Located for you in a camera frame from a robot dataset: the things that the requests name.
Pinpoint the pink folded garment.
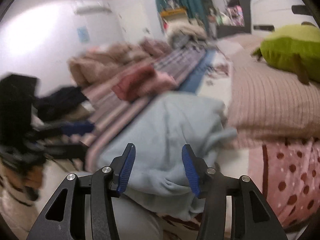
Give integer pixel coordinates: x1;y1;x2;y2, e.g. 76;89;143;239
150;72;177;93

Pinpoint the pink ribbed pillow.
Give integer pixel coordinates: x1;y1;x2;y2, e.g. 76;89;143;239
228;55;319;139

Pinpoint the white air conditioner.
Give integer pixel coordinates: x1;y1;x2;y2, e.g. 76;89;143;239
74;3;112;15

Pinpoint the white headboard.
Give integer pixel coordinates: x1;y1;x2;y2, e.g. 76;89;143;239
250;0;317;37

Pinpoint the maroon folded garment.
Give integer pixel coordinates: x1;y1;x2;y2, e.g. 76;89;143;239
112;64;156;102

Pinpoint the blue wall poster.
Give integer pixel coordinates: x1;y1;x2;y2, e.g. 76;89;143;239
77;26;90;43

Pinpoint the green plush toy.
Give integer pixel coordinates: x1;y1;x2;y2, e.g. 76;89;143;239
252;22;319;85

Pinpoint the striped fleece blanket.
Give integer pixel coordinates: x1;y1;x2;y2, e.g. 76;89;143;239
37;47;320;235

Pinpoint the light blue sweatshirt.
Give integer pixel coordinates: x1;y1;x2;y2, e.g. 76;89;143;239
96;92;237;221

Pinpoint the cream ribbed sleeve forearm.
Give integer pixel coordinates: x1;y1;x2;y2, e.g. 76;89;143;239
1;164;43;239

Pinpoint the dark shelf with items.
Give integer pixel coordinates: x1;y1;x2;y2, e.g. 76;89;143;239
212;0;251;38

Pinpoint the cream blanket pile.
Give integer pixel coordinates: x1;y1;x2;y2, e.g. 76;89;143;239
165;21;208;49

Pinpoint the dark navy garment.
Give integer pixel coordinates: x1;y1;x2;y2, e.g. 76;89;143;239
34;86;87;122

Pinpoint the pink shiny bag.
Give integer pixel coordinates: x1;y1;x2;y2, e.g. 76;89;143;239
139;38;172;58

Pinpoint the brown pink crumpled duvet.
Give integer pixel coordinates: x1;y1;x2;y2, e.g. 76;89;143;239
67;43;151;88

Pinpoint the black camera box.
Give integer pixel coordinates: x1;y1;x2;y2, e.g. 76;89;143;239
1;74;38;146

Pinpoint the pink far pillow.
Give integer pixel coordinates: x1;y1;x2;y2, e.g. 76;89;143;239
216;34;264;56

